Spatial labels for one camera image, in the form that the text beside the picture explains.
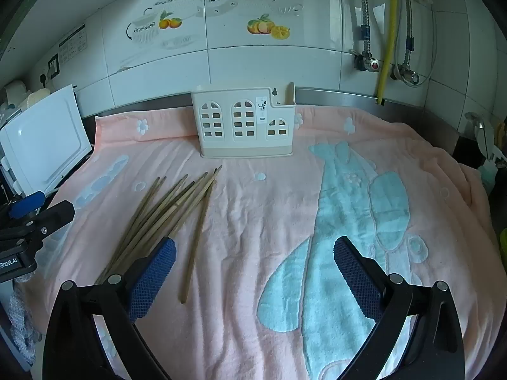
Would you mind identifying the yellow gas pipe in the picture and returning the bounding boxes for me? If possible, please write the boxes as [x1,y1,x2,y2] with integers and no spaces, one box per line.
[375,0,405,106]

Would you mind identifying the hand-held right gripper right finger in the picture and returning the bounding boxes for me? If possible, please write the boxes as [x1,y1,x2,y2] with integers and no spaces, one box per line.
[334,236,466,380]

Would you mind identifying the metal water valve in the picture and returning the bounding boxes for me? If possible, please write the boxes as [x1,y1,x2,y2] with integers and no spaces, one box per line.
[390,62,421,85]
[350,48,383,73]

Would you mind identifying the braided metal hose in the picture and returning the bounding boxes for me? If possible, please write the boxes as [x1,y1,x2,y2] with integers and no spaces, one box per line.
[399,0,433,86]
[356,0,375,54]

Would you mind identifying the pile of wooden chopsticks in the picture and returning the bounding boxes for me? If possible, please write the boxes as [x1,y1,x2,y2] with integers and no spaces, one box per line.
[95,165,223,305]

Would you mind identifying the cream plastic utensil holder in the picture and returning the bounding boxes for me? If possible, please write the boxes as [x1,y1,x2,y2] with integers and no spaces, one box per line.
[190,81,297,158]

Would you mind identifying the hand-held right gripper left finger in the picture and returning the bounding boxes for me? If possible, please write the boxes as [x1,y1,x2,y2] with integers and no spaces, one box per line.
[42,237,177,380]

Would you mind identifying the spray bottle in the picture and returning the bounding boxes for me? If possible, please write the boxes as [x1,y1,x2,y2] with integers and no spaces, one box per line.
[463,111,507,193]

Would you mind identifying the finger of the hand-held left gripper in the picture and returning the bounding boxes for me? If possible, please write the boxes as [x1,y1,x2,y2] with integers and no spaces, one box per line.
[0,200,76,255]
[9,191,47,219]

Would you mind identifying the white cutting board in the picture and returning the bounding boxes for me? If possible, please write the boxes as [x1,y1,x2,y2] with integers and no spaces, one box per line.
[0,84,94,197]

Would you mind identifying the pink printed towel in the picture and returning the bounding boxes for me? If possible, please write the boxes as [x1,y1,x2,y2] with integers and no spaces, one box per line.
[34,104,497,380]

